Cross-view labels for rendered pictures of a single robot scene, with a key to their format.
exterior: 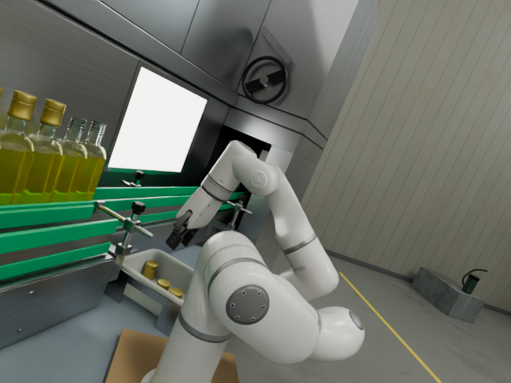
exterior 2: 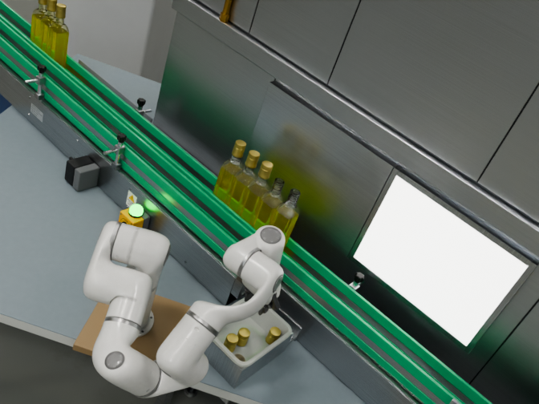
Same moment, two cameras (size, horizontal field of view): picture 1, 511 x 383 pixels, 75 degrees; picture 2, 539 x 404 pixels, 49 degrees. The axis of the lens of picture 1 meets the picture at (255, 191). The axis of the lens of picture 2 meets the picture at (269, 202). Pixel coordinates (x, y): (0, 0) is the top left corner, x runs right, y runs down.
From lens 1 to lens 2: 162 cm
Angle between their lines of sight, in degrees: 95
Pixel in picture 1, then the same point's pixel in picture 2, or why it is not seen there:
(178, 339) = not seen: hidden behind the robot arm
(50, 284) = (198, 249)
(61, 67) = (321, 153)
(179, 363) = not seen: hidden behind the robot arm
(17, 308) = (185, 246)
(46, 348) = (181, 279)
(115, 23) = (371, 130)
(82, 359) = (172, 292)
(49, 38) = (315, 131)
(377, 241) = not seen: outside the picture
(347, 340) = (98, 344)
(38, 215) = (230, 220)
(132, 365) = (158, 305)
